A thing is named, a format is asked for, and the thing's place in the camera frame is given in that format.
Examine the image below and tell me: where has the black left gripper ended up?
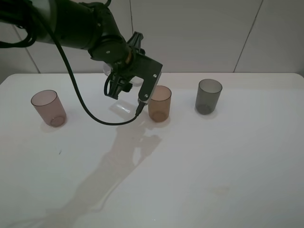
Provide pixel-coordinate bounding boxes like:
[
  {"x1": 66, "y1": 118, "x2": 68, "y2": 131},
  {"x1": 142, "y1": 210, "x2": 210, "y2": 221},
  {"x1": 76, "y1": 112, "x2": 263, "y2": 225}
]
[{"x1": 105, "y1": 31, "x2": 145, "y2": 99}]

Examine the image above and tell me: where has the clear plastic water bottle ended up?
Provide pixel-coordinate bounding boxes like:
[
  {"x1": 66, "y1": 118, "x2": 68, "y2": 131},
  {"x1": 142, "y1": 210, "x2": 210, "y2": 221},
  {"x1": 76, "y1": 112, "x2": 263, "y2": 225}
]
[{"x1": 102, "y1": 62, "x2": 143, "y2": 115}]

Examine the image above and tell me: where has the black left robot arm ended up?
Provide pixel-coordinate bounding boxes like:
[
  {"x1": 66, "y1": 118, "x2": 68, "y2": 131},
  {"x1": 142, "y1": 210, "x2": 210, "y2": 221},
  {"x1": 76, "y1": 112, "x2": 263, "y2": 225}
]
[{"x1": 0, "y1": 0, "x2": 143, "y2": 99}]

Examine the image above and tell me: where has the orange translucent cup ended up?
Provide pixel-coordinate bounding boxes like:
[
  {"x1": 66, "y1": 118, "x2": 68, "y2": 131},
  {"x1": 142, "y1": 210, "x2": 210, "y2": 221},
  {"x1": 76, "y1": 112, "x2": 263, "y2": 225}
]
[{"x1": 148, "y1": 85, "x2": 172, "y2": 123}]

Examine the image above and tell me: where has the pink translucent cup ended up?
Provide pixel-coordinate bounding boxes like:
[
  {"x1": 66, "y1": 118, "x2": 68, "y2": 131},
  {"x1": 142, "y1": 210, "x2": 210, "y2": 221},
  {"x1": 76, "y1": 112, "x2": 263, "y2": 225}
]
[{"x1": 31, "y1": 90, "x2": 67, "y2": 127}]

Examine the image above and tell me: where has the grey translucent cup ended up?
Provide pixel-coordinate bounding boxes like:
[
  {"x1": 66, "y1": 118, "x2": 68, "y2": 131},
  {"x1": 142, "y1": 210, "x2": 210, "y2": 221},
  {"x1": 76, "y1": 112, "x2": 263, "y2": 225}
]
[{"x1": 195, "y1": 79, "x2": 223, "y2": 115}]

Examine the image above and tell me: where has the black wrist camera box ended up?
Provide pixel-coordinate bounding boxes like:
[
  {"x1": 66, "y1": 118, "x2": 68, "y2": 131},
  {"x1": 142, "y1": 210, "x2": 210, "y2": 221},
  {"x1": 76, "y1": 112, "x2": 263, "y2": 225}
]
[{"x1": 130, "y1": 54, "x2": 163, "y2": 104}]

